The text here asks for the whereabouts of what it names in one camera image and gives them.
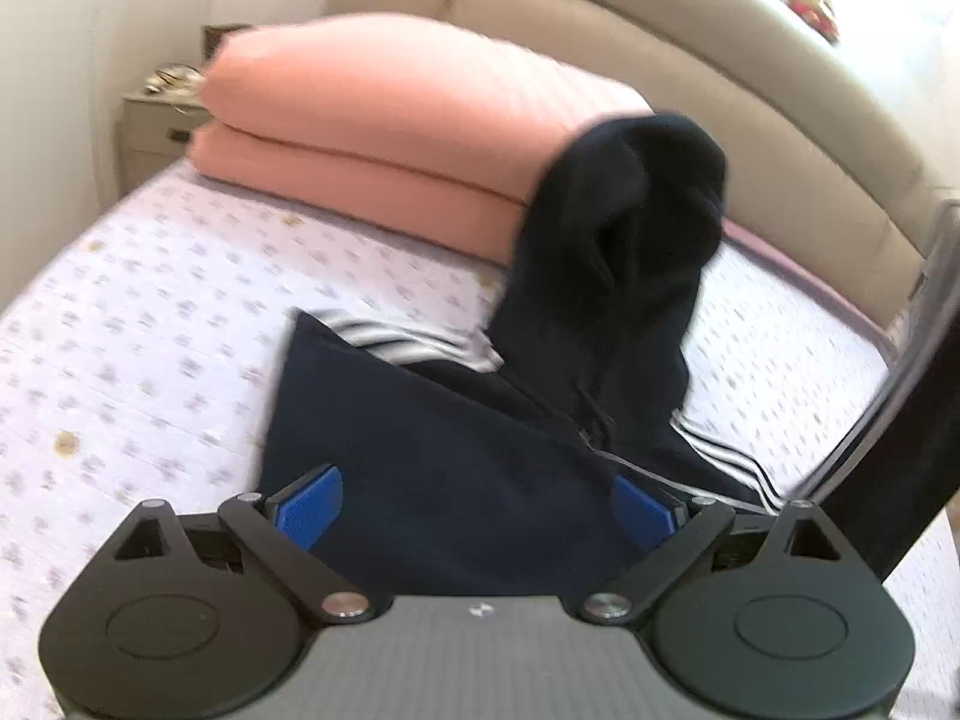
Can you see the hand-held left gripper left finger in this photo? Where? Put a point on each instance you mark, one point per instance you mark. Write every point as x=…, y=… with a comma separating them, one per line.
x=311, y=504

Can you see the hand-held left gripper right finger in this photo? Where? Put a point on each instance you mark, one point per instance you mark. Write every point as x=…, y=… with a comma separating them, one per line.
x=640, y=510

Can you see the navy striped zip jacket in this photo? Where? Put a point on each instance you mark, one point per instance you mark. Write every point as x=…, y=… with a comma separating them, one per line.
x=465, y=465

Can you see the folded pink blanket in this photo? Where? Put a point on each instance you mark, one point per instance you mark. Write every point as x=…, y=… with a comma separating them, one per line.
x=390, y=112

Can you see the grey nightstand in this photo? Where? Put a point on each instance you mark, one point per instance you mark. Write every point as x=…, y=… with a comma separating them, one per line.
x=154, y=135

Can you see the small clutter on nightstand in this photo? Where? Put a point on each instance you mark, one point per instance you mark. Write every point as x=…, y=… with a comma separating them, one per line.
x=174, y=79

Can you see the beige padded headboard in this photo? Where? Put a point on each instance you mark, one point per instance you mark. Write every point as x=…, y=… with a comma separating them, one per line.
x=675, y=37

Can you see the red wall ornament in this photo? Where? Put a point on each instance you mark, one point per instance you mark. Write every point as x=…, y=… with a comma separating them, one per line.
x=811, y=7

